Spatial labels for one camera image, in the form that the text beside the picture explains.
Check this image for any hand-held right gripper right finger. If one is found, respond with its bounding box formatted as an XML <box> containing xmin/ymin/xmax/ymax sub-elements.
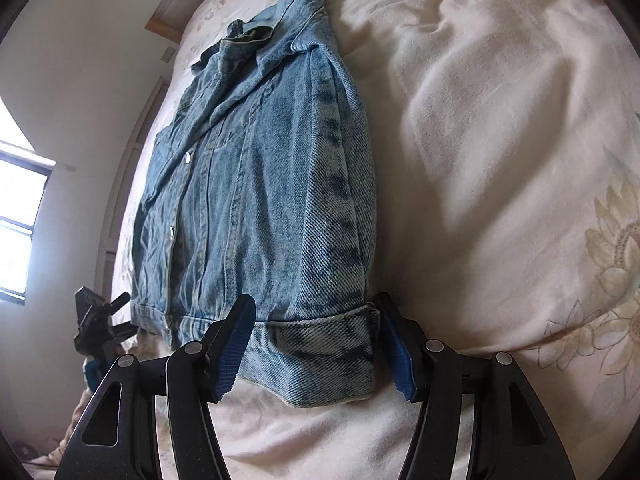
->
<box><xmin>372</xmin><ymin>292</ymin><xmax>571</xmax><ymax>480</ymax></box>

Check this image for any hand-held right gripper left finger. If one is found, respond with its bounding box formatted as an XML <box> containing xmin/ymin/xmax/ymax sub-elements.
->
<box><xmin>54</xmin><ymin>294</ymin><xmax>257</xmax><ymax>480</ymax></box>

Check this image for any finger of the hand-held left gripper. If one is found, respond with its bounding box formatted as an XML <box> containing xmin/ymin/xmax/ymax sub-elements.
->
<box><xmin>102</xmin><ymin>293</ymin><xmax>130</xmax><ymax>319</ymax></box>
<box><xmin>107</xmin><ymin>324</ymin><xmax>139</xmax><ymax>350</ymax></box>

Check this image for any blue denim jacket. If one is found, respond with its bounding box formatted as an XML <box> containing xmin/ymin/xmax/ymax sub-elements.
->
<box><xmin>131</xmin><ymin>0</ymin><xmax>378</xmax><ymax>407</ymax></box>

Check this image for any person's left hand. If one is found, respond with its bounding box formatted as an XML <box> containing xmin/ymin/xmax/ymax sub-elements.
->
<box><xmin>84</xmin><ymin>357</ymin><xmax>108</xmax><ymax>388</ymax></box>

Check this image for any window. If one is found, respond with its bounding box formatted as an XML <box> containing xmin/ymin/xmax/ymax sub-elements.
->
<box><xmin>0</xmin><ymin>142</ymin><xmax>55</xmax><ymax>303</ymax></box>

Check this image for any floral beige duvet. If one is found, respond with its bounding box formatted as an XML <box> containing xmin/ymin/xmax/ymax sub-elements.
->
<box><xmin>45</xmin><ymin>0</ymin><xmax>640</xmax><ymax>480</ymax></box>

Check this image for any wooden headboard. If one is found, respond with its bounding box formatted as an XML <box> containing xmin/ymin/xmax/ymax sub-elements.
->
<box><xmin>145</xmin><ymin>0</ymin><xmax>201</xmax><ymax>41</ymax></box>

